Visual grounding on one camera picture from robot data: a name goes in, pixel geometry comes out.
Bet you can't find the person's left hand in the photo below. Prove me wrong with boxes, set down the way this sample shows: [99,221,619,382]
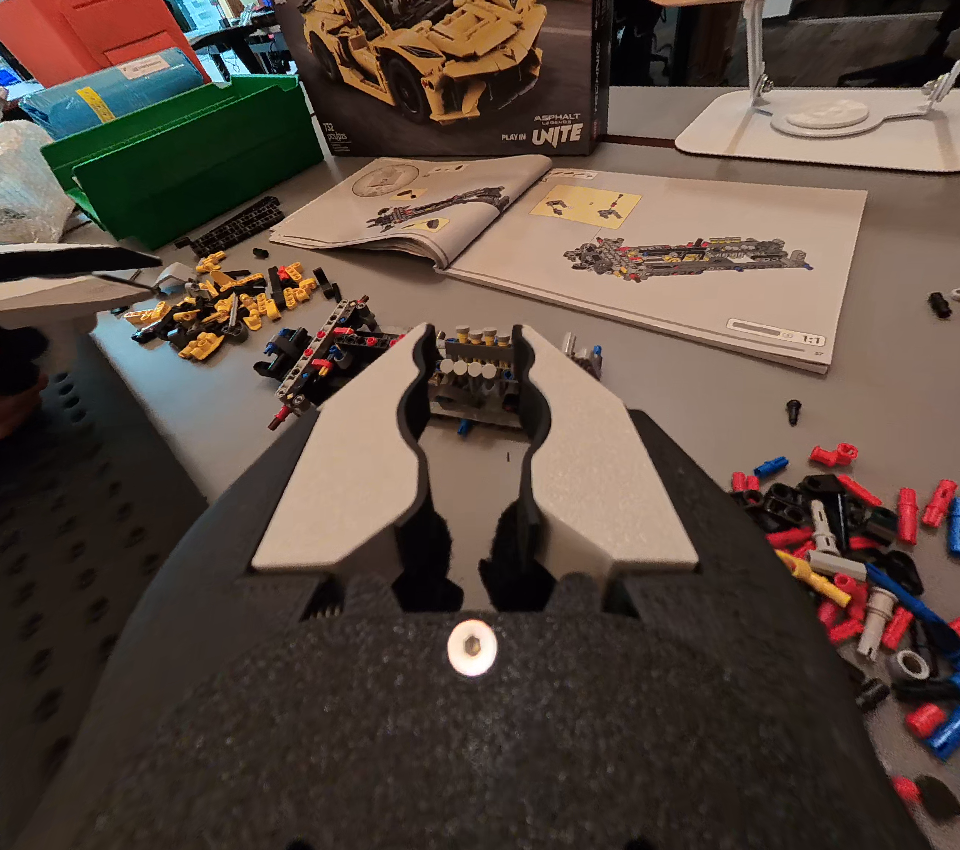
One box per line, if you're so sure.
[0,378,44,440]

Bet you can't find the pile of yellow black lego pieces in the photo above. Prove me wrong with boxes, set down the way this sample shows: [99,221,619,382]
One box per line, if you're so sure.
[123,250,342,362]

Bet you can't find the white stand bracket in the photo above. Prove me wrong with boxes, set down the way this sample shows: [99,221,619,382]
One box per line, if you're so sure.
[738,0,960,139]

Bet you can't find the green plastic bin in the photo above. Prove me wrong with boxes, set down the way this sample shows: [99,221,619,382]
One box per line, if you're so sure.
[41,74,325,251]

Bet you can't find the clear plastic bag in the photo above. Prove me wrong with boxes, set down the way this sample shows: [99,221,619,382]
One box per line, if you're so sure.
[0,119,76,245]

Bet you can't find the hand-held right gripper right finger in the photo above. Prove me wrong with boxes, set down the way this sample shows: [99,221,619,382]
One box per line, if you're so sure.
[482,322,700,609]

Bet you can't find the lego chassis assembly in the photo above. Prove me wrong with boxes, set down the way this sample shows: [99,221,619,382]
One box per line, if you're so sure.
[251,295,605,433]

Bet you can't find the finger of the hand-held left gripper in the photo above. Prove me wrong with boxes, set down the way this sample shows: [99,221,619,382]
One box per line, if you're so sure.
[0,275,156,335]
[0,245,164,283]

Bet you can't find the blue wrapped package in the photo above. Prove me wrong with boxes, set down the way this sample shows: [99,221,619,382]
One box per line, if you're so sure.
[18,48,207,142]

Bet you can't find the lego set box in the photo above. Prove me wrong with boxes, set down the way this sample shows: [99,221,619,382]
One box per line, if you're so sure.
[225,0,620,159]

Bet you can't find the lego instruction booklet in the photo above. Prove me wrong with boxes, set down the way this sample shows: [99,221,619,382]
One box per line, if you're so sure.
[268,156,870,375]

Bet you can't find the black perforated pad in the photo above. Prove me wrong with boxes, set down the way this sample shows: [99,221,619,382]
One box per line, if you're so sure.
[0,333,213,791]

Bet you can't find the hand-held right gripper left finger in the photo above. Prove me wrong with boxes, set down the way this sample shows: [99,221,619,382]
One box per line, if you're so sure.
[251,322,464,609]

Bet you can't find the pile of small lego pins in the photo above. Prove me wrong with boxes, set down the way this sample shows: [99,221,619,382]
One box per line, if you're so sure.
[727,456,960,817]

